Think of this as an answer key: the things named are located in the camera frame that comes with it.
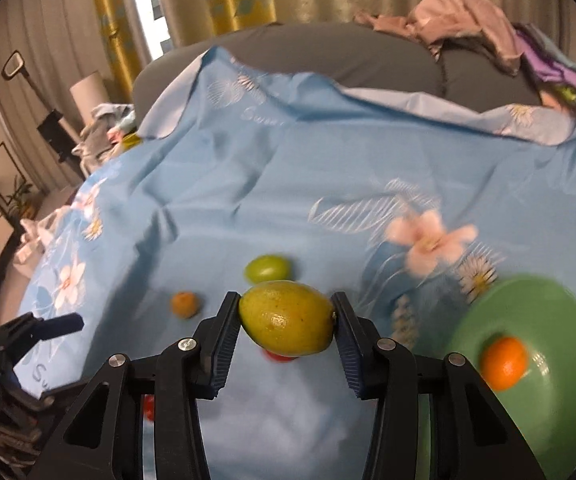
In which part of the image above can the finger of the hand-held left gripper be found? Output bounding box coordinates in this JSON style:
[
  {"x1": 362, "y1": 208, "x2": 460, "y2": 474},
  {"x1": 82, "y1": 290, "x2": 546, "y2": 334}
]
[{"x1": 0, "y1": 312, "x2": 85, "y2": 366}]

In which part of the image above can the blue floral bed sheet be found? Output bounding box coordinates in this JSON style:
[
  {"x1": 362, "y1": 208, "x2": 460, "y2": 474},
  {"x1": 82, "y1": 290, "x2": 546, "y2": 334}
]
[{"x1": 10, "y1": 46, "x2": 576, "y2": 480}]

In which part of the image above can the potted green plant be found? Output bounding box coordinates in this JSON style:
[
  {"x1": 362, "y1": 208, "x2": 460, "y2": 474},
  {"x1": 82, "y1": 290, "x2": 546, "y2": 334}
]
[{"x1": 4, "y1": 176, "x2": 38, "y2": 222}]

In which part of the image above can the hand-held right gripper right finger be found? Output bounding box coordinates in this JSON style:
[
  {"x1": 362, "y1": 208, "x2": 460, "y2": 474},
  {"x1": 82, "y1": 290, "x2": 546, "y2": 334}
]
[{"x1": 334, "y1": 291, "x2": 546, "y2": 480}]

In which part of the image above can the purple cloth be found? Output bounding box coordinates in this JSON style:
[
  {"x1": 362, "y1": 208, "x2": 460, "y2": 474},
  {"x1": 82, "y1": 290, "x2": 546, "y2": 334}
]
[{"x1": 515, "y1": 27, "x2": 576, "y2": 86}]

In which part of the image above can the pink clothes pile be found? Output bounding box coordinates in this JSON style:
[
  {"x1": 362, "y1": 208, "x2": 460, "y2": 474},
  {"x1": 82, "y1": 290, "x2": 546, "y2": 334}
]
[{"x1": 355, "y1": 0, "x2": 526, "y2": 77}]

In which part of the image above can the white cylindrical lamp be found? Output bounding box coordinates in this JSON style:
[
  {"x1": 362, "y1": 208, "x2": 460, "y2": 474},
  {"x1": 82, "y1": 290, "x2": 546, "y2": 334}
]
[{"x1": 69, "y1": 71, "x2": 110, "y2": 128}]

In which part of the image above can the small orange kumquat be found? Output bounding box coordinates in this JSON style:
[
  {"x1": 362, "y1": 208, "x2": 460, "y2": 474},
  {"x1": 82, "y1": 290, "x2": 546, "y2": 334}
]
[{"x1": 170, "y1": 291, "x2": 200, "y2": 319}]

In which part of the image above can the orange mandarin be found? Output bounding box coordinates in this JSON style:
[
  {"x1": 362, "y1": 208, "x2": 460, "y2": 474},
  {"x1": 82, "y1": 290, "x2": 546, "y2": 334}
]
[{"x1": 480, "y1": 337, "x2": 528, "y2": 392}]

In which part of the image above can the grey clothes heap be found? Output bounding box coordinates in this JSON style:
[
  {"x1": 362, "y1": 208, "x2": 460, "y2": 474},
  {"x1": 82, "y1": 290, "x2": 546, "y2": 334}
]
[{"x1": 72, "y1": 104, "x2": 143, "y2": 173}]

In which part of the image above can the black phone stand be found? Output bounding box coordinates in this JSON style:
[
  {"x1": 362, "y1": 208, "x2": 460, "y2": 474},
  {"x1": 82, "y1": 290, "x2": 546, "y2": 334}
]
[{"x1": 1, "y1": 50, "x2": 85, "y2": 181}]

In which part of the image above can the grey sofa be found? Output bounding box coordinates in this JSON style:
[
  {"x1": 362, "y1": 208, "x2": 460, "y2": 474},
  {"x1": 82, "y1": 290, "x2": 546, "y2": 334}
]
[{"x1": 132, "y1": 21, "x2": 548, "y2": 128}]

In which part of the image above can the yellow-green lemon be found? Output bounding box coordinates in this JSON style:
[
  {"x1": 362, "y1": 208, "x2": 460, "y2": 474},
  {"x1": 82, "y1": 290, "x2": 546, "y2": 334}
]
[{"x1": 239, "y1": 280, "x2": 337, "y2": 357}]

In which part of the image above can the green grape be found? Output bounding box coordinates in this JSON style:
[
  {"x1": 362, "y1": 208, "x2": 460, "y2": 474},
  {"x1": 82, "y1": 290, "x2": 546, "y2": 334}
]
[{"x1": 245, "y1": 254, "x2": 295, "y2": 284}]

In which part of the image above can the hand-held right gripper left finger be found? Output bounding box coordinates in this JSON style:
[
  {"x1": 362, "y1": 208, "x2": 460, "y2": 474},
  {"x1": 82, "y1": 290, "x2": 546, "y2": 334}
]
[{"x1": 28, "y1": 291, "x2": 241, "y2": 480}]

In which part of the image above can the green plastic bowl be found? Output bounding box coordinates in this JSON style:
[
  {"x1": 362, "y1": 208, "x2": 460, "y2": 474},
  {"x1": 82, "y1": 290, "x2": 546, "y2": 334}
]
[{"x1": 418, "y1": 274, "x2": 576, "y2": 480}]

